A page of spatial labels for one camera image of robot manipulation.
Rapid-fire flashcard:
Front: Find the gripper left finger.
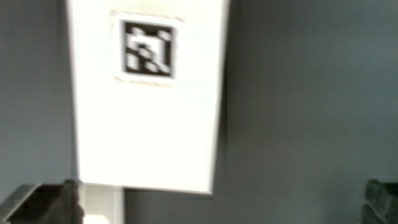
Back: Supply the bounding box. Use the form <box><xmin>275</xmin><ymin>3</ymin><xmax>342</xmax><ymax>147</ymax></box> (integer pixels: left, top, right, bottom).
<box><xmin>0</xmin><ymin>179</ymin><xmax>83</xmax><ymax>224</ymax></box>

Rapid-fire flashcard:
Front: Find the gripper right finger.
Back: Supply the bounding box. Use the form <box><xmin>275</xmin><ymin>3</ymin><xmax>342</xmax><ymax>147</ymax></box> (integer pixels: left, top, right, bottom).
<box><xmin>360</xmin><ymin>179</ymin><xmax>398</xmax><ymax>224</ymax></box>

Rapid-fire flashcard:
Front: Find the white cabinet top block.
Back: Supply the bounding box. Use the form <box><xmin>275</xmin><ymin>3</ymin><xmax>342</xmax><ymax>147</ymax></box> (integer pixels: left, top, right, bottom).
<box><xmin>65</xmin><ymin>0</ymin><xmax>230</xmax><ymax>224</ymax></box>

